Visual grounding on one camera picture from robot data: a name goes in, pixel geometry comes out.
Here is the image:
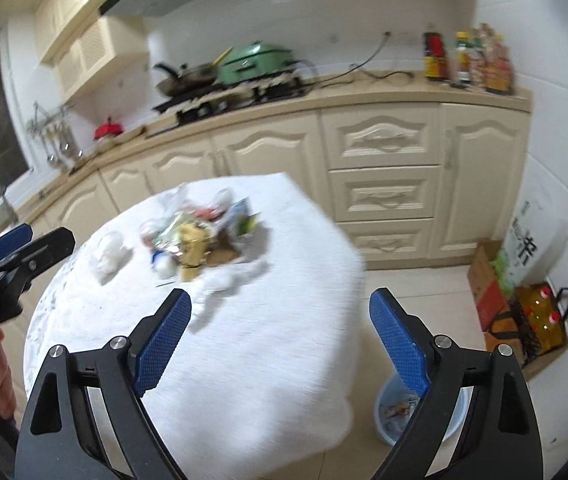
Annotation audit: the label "dark sauce bottle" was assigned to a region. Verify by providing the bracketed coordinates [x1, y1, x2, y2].
[422, 30, 448, 83]

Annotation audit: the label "person's left hand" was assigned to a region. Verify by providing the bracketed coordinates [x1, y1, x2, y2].
[0, 329, 18, 418]

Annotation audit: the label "clear plastic bag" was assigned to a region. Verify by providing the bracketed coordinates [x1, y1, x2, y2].
[160, 182, 201, 221]

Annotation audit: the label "white blue small wrapper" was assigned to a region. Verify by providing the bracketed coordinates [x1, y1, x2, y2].
[153, 250, 181, 279]

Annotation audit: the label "green electric cooking pot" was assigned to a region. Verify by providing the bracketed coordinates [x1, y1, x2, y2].
[215, 41, 298, 87]

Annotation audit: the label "small cream lattice wall cabinet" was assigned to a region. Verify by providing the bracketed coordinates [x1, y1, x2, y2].
[55, 16, 151, 100]

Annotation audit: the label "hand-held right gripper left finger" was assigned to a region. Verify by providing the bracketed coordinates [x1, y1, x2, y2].
[14, 287, 192, 480]

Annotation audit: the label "yellow capped bottle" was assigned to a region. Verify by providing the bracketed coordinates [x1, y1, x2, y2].
[452, 31, 473, 87]

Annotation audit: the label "metal utensil rack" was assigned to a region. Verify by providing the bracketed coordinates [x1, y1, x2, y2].
[28, 101, 85, 169]

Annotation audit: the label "white tissue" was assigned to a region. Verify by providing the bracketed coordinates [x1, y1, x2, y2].
[198, 259, 275, 307]

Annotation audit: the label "black power cable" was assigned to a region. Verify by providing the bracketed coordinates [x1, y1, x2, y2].
[308, 31, 415, 84]

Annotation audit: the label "cream upper cabinet row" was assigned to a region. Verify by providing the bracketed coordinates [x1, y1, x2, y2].
[32, 0, 177, 62]

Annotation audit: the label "cream kitchen base cabinet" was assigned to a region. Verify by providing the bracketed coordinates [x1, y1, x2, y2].
[0, 72, 536, 361]

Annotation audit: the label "black wok with yellow handle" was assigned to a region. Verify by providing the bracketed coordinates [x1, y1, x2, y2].
[153, 48, 235, 97]

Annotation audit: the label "tall cream carved drawer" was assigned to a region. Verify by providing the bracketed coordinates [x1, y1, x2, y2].
[320, 106, 441, 169]

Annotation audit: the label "blue plastic waste bin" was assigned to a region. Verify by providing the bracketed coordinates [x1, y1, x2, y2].
[374, 375, 471, 447]

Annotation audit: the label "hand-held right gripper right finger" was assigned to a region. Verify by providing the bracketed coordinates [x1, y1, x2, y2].
[369, 287, 545, 480]

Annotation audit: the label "yellow cooking oil bottles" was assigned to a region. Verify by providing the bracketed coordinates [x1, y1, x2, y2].
[513, 284, 566, 357]

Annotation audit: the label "red green cardboard box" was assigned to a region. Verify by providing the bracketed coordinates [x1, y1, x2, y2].
[467, 239, 513, 332]

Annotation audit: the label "black gas stove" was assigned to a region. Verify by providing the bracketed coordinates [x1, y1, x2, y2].
[150, 76, 313, 125]

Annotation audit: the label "round table with white tablecloth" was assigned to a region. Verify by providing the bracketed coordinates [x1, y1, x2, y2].
[22, 172, 367, 480]

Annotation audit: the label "white printed sack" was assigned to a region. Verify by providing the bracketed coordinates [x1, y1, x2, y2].
[500, 179, 568, 292]

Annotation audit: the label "brown wrapper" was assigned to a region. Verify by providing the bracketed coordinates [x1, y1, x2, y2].
[206, 237, 245, 267]

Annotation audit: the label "cluster of seasoning bottles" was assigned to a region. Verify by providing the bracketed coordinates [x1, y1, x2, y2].
[470, 24, 516, 96]

